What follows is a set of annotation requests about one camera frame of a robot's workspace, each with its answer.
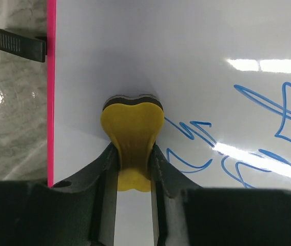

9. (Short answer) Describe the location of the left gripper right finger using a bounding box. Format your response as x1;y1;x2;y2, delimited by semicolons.
149;145;201;245

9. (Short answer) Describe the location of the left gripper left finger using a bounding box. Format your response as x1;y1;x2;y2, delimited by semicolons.
53;144;119;245

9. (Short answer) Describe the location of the yellow whiteboard eraser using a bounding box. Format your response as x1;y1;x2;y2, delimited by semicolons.
101;94;164;192

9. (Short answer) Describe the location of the pink framed whiteboard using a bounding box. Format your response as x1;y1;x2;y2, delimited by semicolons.
47;1;291;190

